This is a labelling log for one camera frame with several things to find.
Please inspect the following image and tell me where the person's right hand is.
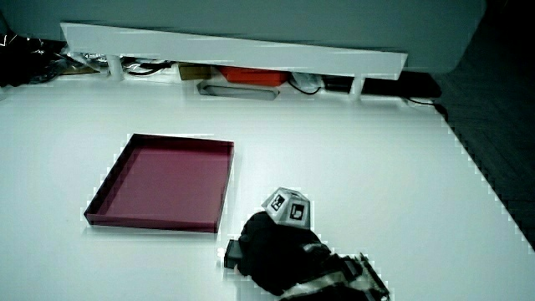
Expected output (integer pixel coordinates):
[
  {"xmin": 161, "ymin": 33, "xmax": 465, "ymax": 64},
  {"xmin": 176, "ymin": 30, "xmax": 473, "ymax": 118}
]
[{"xmin": 237, "ymin": 186, "xmax": 336, "ymax": 294}]

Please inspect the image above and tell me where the black charger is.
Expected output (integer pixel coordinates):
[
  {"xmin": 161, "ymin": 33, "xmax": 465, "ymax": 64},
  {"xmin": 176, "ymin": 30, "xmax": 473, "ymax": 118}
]
[{"xmin": 223, "ymin": 238, "xmax": 245, "ymax": 270}]

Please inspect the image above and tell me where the white desk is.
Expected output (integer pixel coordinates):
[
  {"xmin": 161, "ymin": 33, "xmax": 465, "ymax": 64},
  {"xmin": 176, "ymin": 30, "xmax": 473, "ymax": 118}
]
[{"xmin": 0, "ymin": 73, "xmax": 535, "ymax": 301}]

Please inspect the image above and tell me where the white desk riser shelf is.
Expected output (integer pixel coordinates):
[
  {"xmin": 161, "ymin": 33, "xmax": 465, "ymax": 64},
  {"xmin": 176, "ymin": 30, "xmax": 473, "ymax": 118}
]
[{"xmin": 59, "ymin": 21, "xmax": 409, "ymax": 99}]

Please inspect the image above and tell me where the maroon square tray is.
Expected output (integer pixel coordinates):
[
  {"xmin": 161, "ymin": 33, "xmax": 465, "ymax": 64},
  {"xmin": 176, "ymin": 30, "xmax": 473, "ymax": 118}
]
[{"xmin": 83, "ymin": 132, "xmax": 236, "ymax": 234}]

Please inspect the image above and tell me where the grey oblong tray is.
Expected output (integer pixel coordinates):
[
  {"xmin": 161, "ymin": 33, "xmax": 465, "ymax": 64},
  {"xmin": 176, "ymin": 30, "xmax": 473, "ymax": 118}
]
[{"xmin": 196, "ymin": 79, "xmax": 281, "ymax": 102}]

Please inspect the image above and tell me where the clear plastic bag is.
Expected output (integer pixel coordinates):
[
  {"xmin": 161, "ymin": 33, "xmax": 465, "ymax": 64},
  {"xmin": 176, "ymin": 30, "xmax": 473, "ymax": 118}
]
[{"xmin": 289, "ymin": 71, "xmax": 325, "ymax": 94}]

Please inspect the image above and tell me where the orange box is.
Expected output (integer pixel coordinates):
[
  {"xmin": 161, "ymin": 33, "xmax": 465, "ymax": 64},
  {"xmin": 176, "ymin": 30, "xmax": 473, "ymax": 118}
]
[{"xmin": 218, "ymin": 65, "xmax": 291, "ymax": 88}]

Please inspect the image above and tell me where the small black box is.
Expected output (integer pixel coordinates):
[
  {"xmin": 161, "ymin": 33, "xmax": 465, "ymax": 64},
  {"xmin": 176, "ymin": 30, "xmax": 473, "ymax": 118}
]
[{"xmin": 322, "ymin": 74, "xmax": 354, "ymax": 94}]

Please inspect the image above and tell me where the brown cardboard box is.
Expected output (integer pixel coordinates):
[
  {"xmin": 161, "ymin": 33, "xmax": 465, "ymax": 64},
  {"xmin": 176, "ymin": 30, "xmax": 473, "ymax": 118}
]
[{"xmin": 177, "ymin": 62, "xmax": 213, "ymax": 82}]

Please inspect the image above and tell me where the crinkled shiny wrapper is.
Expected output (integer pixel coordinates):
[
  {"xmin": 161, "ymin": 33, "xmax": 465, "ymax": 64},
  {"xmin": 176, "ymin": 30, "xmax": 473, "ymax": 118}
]
[{"xmin": 62, "ymin": 50, "xmax": 110, "ymax": 75}]

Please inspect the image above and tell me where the black bag pile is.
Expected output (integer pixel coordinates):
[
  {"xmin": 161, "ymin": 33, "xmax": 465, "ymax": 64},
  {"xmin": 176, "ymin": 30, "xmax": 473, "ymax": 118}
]
[{"xmin": 0, "ymin": 32, "xmax": 69, "ymax": 89}]

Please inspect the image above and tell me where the thin black cable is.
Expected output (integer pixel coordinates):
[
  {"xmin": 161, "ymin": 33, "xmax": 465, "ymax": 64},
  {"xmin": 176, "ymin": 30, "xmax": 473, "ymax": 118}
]
[{"xmin": 402, "ymin": 96, "xmax": 449, "ymax": 122}]

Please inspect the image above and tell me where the coiled black cable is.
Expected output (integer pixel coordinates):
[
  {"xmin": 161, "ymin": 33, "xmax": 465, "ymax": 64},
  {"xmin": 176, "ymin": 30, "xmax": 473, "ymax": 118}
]
[{"xmin": 121, "ymin": 59, "xmax": 176, "ymax": 78}]

